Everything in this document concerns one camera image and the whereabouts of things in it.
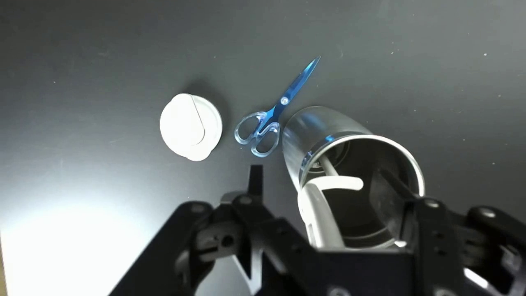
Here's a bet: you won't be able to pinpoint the white bottle brush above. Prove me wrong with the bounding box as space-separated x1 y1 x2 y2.
296 156 366 253

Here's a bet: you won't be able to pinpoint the steel bottle with handle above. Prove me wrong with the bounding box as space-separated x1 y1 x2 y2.
277 103 427 253

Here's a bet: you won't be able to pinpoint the white round lid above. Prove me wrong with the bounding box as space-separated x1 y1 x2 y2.
157 92 225 162

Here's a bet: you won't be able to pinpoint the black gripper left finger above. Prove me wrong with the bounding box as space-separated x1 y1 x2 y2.
108 162 330 296

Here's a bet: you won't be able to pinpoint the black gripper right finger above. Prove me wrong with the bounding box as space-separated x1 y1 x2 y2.
379 169 526 296

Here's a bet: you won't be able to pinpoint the blue scissors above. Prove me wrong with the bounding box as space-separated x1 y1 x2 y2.
233 55 322 161

